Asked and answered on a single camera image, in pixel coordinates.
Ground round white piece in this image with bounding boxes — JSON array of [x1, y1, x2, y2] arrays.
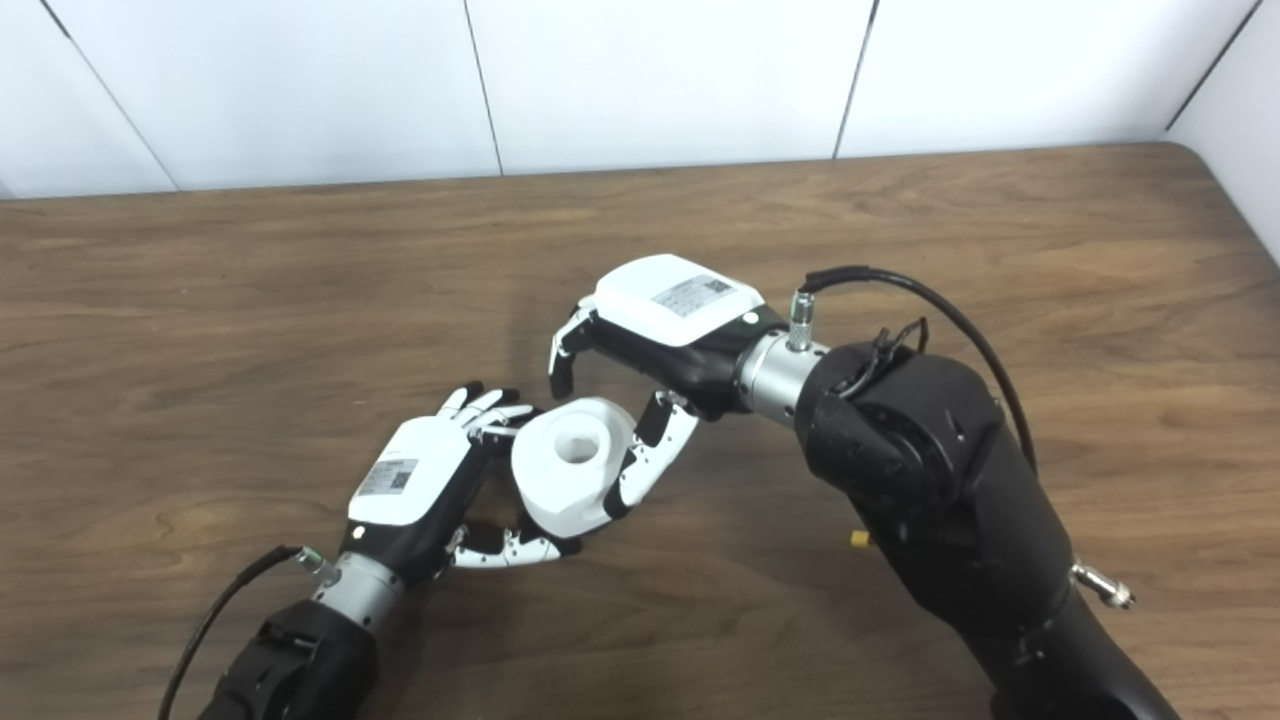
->
[[511, 397, 637, 538]]

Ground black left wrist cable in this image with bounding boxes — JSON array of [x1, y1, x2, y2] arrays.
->
[[157, 545, 331, 720]]

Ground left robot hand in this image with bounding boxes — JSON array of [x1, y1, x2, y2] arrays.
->
[[340, 382, 583, 586]]

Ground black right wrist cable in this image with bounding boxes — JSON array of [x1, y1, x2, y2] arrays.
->
[[790, 265, 1038, 471]]

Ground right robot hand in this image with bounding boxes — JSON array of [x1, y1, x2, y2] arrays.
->
[[548, 254, 791, 519]]

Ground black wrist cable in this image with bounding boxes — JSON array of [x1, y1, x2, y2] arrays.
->
[[157, 545, 331, 720], [790, 265, 1038, 471]]

